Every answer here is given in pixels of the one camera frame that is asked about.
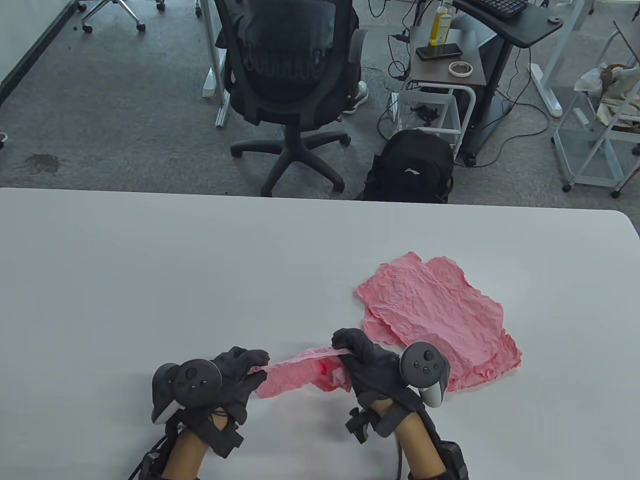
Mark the person's right hand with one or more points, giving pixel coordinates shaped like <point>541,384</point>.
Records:
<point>375,370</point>

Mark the person's left hand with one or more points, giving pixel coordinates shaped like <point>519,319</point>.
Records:
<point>235,385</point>

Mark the person's right forearm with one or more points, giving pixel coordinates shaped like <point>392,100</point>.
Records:
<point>420,445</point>

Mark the person's left forearm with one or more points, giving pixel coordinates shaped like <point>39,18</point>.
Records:
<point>185,455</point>

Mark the black white tracking controller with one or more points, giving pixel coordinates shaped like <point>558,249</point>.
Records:
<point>197,382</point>
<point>422,365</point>

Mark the black backpack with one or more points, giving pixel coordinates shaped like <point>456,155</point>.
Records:
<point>410,160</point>

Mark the white power strip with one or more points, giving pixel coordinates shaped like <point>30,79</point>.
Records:
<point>394,112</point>

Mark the black clamp parts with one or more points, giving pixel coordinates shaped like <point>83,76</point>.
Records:
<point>425,114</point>

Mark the black mesh office chair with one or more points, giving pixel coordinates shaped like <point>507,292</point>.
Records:
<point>290,100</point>

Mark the white desk leg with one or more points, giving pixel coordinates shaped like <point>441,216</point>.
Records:
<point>547,92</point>
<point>211,82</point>

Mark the white wheeled cart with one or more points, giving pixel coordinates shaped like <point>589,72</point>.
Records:
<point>595,160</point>

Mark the grey white side table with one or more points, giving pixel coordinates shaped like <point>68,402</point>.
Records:
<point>430,70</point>

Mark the white tape roll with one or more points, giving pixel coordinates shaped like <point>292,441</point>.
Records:
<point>450,69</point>

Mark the black smartphone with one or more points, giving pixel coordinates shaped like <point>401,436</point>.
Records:
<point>439,51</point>

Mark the clear bottle yellow liquid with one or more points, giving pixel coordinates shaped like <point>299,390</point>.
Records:
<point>441,25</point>

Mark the beige cloth bundle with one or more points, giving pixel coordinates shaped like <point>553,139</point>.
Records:
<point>615,100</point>

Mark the black standing desk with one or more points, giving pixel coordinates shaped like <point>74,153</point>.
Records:
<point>530,25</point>

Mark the black keyboard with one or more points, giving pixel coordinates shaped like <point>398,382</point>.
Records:
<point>500,6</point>

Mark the silver chair base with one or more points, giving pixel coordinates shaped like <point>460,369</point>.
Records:
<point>88,28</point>

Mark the black wrist camera rig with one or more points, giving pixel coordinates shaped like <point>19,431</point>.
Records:
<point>222,440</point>
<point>360,425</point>

